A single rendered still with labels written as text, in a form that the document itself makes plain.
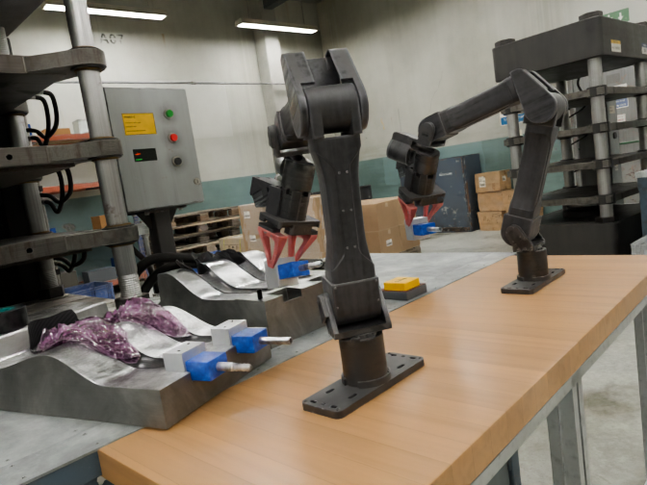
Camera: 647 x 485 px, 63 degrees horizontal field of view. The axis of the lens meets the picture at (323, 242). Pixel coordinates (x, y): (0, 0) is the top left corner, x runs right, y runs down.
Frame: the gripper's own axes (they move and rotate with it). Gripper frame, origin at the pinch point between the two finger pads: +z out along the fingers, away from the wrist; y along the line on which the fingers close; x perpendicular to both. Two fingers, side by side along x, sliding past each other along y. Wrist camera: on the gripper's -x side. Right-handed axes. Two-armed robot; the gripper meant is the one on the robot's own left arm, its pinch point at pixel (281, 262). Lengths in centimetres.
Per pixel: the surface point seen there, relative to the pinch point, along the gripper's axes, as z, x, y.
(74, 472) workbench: 17.9, 16.5, 42.7
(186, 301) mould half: 16.1, -20.4, 6.6
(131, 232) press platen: 16, -69, -3
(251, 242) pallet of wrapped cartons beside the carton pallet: 133, -357, -282
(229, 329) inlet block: 6.0, 10.4, 18.0
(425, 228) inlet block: -5.2, -0.5, -46.1
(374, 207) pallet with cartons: 70, -278, -374
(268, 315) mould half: 7.9, 5.0, 5.6
